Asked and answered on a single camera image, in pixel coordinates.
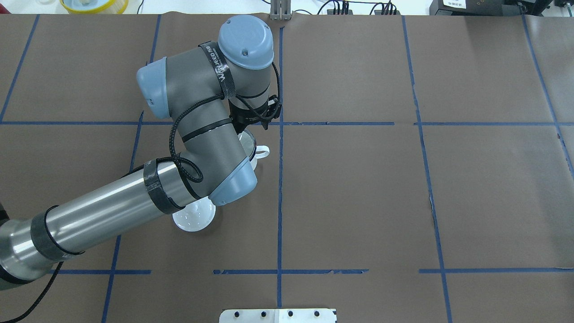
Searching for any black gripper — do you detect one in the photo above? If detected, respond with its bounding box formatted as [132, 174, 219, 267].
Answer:
[228, 95, 282, 127]

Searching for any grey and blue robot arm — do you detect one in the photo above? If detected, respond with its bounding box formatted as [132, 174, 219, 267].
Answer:
[1, 14, 281, 290]

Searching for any white enamel mug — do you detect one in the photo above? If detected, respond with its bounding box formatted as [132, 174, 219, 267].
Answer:
[238, 129, 270, 170]

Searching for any brown paper table mat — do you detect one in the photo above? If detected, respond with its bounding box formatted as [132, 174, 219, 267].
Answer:
[1, 13, 573, 323]

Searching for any yellow rimmed bowl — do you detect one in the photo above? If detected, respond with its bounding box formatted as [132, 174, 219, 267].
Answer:
[59, 0, 129, 14]

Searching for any black box top right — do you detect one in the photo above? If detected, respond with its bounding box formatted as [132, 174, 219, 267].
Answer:
[429, 0, 552, 17]

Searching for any aluminium frame post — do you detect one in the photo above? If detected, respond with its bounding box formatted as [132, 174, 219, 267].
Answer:
[267, 0, 292, 21]

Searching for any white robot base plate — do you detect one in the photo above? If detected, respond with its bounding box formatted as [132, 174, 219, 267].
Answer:
[219, 308, 338, 323]

